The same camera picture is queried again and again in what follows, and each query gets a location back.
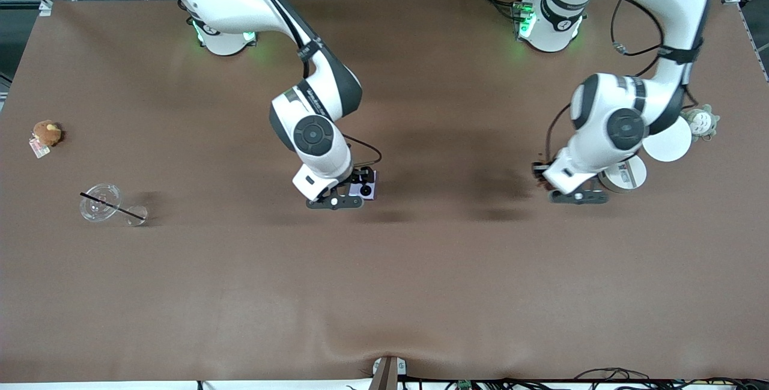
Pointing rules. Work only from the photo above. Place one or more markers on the clear plastic cup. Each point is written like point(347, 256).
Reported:
point(99, 207)

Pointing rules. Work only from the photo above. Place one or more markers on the black drinking straw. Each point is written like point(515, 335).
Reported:
point(114, 207)

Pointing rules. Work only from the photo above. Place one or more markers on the white desk lamp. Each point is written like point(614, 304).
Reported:
point(670, 143)

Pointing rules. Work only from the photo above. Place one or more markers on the brown plush toy with tag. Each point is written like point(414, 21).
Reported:
point(46, 132)

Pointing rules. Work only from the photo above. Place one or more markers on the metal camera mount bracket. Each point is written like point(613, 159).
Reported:
point(387, 373)

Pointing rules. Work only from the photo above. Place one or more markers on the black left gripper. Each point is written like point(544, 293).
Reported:
point(540, 172)

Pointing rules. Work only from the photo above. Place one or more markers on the grey white plush toy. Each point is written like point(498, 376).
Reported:
point(702, 122)

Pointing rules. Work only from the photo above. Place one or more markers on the lavender flip phone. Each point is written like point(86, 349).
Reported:
point(366, 193)

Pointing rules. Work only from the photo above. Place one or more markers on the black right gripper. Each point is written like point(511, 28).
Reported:
point(361, 176)

